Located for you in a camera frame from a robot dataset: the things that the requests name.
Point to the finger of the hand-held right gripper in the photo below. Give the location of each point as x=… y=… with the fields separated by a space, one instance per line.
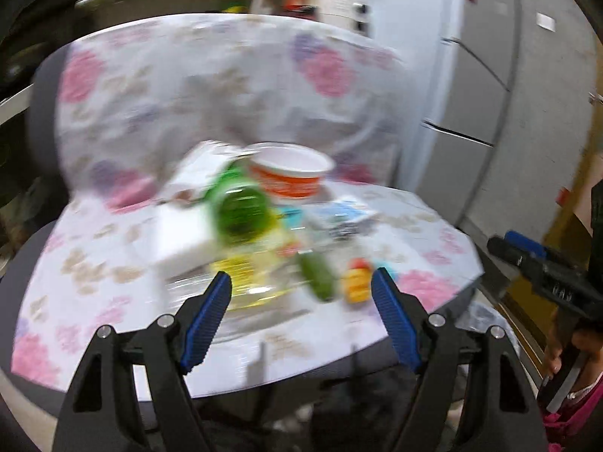
x=525 y=242
x=506 y=250

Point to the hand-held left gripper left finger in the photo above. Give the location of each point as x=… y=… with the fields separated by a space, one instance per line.
x=207 y=325

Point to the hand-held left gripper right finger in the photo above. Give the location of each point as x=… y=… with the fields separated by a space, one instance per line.
x=395 y=320

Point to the clear yellow plastic wrapper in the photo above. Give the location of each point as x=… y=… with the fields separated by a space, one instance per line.
x=245 y=275

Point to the white foam block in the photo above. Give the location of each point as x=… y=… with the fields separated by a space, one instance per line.
x=179 y=240

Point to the person's right hand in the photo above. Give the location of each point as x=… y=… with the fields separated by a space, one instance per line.
x=589 y=353

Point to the small yellow red toy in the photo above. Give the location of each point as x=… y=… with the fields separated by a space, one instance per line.
x=356 y=282

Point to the green oval toy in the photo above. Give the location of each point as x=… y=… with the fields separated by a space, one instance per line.
x=318 y=275

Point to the small blue white carton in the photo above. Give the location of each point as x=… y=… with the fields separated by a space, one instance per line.
x=339 y=216

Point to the green plastic bottle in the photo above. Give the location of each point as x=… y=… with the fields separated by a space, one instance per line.
x=240 y=209

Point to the small teal packet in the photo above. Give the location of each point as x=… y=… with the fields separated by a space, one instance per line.
x=291 y=219

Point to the white paper carton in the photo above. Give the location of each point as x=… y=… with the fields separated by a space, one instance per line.
x=198 y=169

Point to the grey refrigerator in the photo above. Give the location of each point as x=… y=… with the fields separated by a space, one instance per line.
x=494 y=80

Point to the orange white noodle cup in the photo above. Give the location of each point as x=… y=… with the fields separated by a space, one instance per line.
x=289 y=174

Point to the floral cloth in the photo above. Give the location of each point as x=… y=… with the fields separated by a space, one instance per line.
x=212 y=84

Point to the white rice cooker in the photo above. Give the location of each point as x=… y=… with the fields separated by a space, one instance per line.
x=339 y=7

